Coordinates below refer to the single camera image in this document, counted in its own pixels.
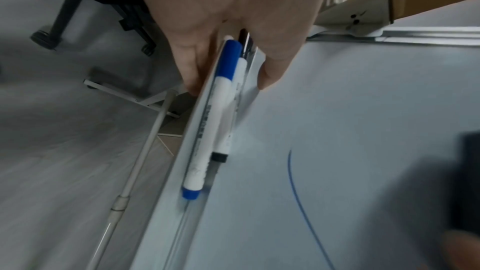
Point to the person's right hand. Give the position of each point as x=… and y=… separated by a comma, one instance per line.
x=463, y=251

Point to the black whiteboard eraser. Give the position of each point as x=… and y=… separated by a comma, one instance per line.
x=468, y=180

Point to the white whiteboard with metal frame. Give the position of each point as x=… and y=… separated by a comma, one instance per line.
x=337, y=114

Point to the black whiteboard marker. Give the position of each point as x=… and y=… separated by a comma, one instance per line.
x=228, y=120

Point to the blue whiteboard marker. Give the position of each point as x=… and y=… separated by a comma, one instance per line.
x=210, y=120

